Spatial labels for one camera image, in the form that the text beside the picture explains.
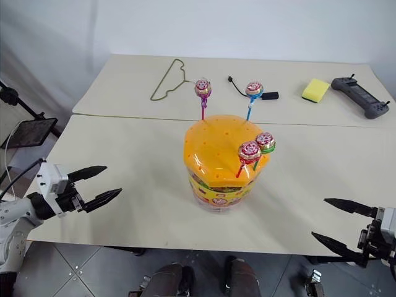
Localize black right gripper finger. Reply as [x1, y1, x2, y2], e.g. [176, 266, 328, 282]
[311, 231, 368, 269]
[323, 197, 379, 218]

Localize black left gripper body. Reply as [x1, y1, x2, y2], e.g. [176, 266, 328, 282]
[56, 182, 87, 215]

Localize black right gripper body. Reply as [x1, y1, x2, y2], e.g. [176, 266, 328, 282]
[357, 207, 396, 268]

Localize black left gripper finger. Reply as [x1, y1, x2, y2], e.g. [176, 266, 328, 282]
[83, 187, 123, 214]
[67, 165, 108, 184]

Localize green stick lollipop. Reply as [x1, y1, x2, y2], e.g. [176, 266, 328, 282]
[252, 131, 277, 172]

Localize red stick lollipop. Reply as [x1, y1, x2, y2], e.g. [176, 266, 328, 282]
[235, 140, 262, 179]

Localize orange-lidded lollipop jar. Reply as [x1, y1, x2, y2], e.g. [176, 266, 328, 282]
[183, 114, 272, 213]

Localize purple stick lollipop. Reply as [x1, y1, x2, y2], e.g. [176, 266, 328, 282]
[194, 78, 212, 121]

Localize blue stick lollipop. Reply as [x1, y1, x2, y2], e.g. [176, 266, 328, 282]
[244, 81, 265, 123]

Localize black tablet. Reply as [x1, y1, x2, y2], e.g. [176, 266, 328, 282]
[1, 118, 59, 150]

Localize dark rounded shape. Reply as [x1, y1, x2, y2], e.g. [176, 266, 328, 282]
[144, 262, 196, 297]
[223, 256, 270, 297]

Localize dark grey remote controller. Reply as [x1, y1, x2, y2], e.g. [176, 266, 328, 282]
[330, 74, 392, 120]

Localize yellow sponge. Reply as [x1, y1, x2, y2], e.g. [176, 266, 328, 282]
[301, 77, 331, 104]

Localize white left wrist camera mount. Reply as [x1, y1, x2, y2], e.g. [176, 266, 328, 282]
[36, 160, 69, 218]

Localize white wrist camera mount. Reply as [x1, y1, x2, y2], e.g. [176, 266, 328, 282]
[379, 206, 396, 239]
[36, 160, 69, 218]

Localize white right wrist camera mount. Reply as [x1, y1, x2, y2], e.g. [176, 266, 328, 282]
[379, 206, 396, 239]

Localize silver metal bracket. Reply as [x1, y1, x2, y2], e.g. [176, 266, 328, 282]
[304, 268, 329, 297]

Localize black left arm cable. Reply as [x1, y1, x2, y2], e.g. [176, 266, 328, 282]
[0, 158, 46, 202]

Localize white cable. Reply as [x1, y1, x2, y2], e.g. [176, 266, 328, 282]
[4, 124, 20, 199]

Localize thin wire clothes hanger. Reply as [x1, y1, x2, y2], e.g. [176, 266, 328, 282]
[149, 58, 199, 101]

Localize black usb adapter cable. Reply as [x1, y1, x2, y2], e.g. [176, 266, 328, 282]
[227, 75, 281, 101]

